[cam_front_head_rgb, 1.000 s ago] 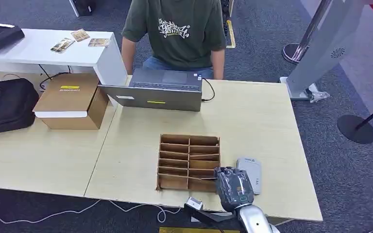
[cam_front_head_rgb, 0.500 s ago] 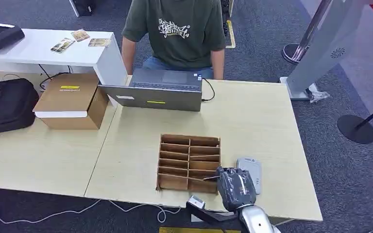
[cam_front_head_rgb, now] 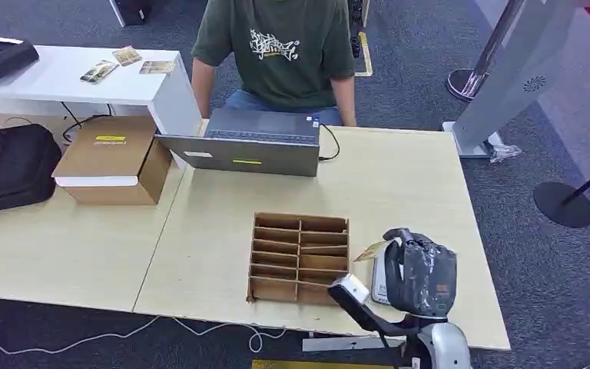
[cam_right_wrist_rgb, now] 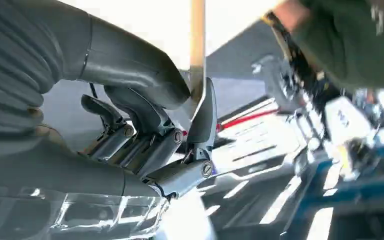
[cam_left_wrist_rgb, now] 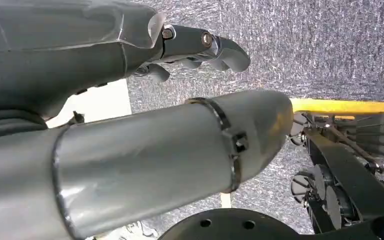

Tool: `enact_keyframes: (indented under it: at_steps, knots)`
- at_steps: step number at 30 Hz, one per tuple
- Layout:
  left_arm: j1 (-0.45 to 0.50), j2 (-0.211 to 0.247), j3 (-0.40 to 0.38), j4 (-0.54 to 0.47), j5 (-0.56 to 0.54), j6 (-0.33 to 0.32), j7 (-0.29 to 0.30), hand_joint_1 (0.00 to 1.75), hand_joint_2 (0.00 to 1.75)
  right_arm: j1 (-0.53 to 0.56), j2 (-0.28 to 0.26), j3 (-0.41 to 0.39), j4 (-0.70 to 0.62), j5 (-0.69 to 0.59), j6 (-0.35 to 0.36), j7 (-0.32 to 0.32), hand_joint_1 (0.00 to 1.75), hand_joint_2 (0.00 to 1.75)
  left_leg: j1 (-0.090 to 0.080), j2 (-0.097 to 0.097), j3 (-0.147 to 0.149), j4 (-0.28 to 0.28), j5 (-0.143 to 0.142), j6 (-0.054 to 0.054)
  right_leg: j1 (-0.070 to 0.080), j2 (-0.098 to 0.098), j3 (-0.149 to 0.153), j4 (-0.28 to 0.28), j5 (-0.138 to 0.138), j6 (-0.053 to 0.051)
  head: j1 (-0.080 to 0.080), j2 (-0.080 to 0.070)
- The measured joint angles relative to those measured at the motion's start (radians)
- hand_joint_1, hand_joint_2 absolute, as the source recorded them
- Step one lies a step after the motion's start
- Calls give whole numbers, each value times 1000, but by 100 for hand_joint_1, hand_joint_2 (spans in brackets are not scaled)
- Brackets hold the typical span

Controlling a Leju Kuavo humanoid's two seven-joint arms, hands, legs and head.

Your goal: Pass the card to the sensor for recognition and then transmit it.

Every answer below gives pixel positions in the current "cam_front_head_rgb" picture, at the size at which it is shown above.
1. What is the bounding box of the black laptop cable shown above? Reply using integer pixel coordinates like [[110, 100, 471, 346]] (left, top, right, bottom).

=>
[[317, 123, 341, 163]]

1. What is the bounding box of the black case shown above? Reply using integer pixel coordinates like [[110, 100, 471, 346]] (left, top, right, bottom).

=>
[[0, 34, 41, 80]]

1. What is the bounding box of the white side table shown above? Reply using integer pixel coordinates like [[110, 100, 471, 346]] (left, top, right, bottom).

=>
[[0, 45, 204, 138]]

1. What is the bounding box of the black cabinet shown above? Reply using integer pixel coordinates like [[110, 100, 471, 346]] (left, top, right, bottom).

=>
[[109, 0, 160, 28]]

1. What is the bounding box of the black chair base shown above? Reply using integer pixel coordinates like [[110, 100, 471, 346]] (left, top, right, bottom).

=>
[[348, 0, 365, 59]]

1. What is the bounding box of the yellow printed card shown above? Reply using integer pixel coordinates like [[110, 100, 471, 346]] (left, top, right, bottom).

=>
[[353, 240, 389, 263]]

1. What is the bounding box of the black stanchion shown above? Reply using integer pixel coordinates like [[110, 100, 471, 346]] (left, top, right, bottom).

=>
[[532, 156, 590, 229]]

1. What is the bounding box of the chrome stanchion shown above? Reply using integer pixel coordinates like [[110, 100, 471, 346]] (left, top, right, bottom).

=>
[[446, 0, 526, 103]]

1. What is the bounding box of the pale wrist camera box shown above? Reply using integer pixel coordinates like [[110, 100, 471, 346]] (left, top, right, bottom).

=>
[[342, 274, 371, 305]]

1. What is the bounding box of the white floor cable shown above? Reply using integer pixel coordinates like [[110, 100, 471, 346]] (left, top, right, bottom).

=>
[[0, 315, 287, 357]]

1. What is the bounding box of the black bag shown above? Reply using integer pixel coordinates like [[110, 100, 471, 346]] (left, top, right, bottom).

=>
[[0, 123, 63, 217]]

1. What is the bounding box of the wooden card box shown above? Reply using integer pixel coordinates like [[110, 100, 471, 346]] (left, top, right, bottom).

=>
[[246, 212, 351, 307]]

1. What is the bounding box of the white standing kiosk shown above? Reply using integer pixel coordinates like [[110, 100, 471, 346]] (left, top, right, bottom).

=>
[[442, 0, 578, 159]]

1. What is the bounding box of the clear plastic bag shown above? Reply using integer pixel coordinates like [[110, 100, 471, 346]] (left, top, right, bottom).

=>
[[488, 144, 523, 164]]

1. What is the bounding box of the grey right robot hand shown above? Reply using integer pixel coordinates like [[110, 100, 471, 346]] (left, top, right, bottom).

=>
[[382, 228, 458, 320]]

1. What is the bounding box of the brown cardboard box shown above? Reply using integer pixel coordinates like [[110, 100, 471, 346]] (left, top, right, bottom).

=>
[[51, 115, 174, 207]]

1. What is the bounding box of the grey metal strip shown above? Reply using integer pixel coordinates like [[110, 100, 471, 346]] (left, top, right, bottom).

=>
[[302, 336, 408, 354]]

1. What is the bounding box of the white flat card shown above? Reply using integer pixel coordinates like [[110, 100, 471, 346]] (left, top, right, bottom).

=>
[[370, 254, 393, 307]]

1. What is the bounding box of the grey laptop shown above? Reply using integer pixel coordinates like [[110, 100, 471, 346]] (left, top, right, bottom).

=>
[[154, 108, 323, 178]]

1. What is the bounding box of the person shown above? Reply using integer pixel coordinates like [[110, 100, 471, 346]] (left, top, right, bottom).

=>
[[191, 0, 358, 128]]

